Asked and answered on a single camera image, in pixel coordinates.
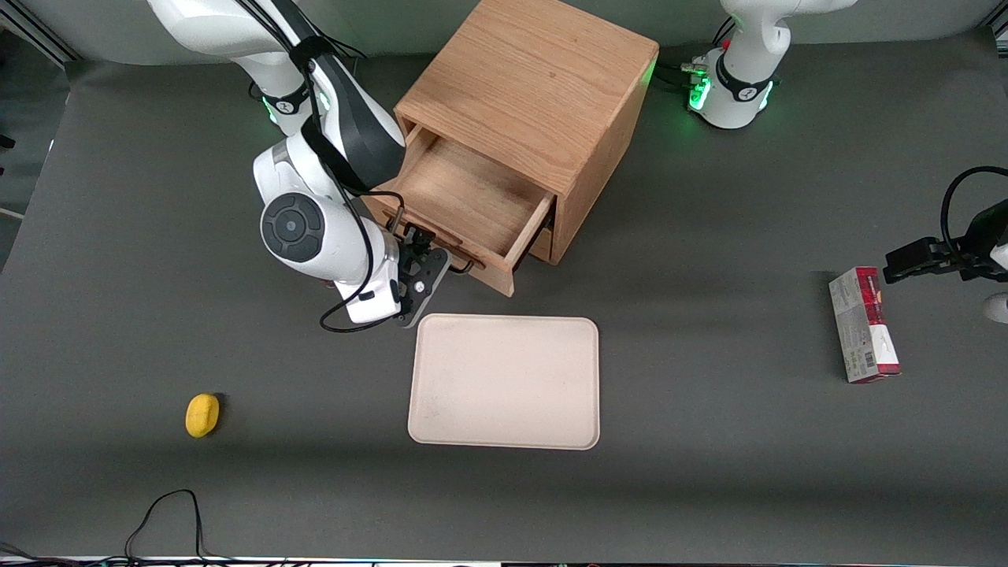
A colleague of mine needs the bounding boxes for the black looped cable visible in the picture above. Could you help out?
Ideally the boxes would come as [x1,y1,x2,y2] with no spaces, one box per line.
[124,489,212,563]

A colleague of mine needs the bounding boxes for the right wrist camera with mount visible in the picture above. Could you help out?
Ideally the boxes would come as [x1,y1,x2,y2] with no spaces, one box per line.
[396,250,452,329]

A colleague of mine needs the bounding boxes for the yellow lemon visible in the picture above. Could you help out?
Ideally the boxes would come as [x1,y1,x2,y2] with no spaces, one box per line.
[185,393,221,439]

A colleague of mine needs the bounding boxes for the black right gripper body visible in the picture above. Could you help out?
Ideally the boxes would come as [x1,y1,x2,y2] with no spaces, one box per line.
[394,236,432,276]

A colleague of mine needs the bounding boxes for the beige rectangular tray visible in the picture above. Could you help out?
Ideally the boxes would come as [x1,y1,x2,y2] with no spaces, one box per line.
[407,313,601,451]

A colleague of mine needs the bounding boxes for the black base cables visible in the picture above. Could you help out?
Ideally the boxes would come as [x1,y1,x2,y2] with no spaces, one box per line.
[311,28,368,61]
[652,61,698,89]

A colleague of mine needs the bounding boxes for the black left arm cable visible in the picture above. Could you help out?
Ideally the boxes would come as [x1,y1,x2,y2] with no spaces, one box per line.
[939,165,1008,262]

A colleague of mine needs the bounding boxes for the red and grey carton box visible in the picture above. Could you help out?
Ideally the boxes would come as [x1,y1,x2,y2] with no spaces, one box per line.
[828,266,902,385]

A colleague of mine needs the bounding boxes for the wooden drawer cabinet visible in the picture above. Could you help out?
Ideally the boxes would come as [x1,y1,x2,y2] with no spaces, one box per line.
[394,0,661,266]

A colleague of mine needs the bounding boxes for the aluminium frame rail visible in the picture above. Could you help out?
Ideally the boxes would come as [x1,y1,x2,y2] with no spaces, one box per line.
[0,6,81,65]

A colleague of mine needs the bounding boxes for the black cable at table edge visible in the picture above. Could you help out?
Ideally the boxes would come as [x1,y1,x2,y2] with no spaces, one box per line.
[0,541,127,567]

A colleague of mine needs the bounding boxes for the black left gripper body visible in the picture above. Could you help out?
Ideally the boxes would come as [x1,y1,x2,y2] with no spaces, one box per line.
[943,201,1008,282]

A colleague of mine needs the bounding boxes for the black left base cables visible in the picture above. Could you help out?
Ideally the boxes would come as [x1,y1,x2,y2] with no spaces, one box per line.
[652,61,698,89]

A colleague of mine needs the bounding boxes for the black right base cables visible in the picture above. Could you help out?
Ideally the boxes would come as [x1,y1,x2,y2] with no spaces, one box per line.
[311,28,368,61]

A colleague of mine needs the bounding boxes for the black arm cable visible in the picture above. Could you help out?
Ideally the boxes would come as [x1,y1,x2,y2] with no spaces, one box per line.
[236,0,410,334]
[939,165,1008,262]

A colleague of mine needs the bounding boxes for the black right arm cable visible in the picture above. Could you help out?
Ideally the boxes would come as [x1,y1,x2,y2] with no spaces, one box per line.
[236,0,410,334]

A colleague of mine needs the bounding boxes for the grey table mat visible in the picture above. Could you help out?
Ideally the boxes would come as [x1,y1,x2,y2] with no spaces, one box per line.
[0,31,1008,561]

